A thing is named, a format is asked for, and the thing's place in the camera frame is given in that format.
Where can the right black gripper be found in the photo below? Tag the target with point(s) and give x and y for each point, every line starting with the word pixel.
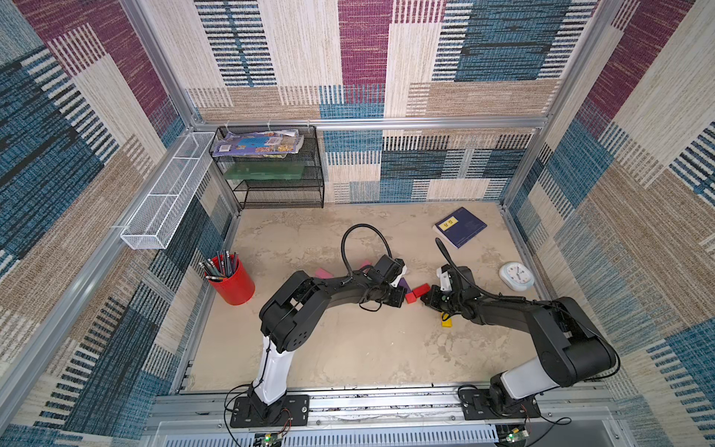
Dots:
pixel 438 299

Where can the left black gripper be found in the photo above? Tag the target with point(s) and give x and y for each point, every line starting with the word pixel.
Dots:
pixel 399 301

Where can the red long block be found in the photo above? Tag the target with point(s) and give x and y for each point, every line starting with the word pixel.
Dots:
pixel 421 291

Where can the purple block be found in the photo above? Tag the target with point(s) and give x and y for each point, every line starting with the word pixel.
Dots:
pixel 404 284

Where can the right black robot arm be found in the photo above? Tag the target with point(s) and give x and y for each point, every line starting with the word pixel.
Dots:
pixel 569 348

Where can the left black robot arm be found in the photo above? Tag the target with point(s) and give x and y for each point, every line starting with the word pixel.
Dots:
pixel 290 316

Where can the white round clock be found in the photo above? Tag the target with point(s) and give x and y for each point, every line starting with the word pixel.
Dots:
pixel 517 276

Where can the dark blue notebook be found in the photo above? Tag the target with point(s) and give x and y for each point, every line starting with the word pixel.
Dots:
pixel 459 227

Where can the red pen cup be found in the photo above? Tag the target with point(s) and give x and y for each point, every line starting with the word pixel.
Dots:
pixel 237 289

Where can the green tray in rack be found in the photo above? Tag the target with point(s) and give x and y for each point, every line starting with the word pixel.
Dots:
pixel 264 171

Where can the colourful magazine on rack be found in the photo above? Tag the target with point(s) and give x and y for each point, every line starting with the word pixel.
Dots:
pixel 267 144

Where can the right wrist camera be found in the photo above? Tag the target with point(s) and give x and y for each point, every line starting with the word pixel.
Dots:
pixel 451 279

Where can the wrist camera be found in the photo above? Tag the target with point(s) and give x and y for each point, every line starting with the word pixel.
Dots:
pixel 451 279
pixel 388 271

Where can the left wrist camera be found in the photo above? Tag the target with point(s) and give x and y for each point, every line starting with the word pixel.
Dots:
pixel 388 271

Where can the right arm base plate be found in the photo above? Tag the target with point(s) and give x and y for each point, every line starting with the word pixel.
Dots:
pixel 493 404

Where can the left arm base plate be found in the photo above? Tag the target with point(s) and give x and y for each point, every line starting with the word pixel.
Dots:
pixel 250 412

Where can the black wire shelf rack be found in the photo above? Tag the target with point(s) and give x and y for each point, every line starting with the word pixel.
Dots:
pixel 308 192

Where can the white wire wall basket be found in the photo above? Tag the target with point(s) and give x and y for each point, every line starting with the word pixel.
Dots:
pixel 154 224

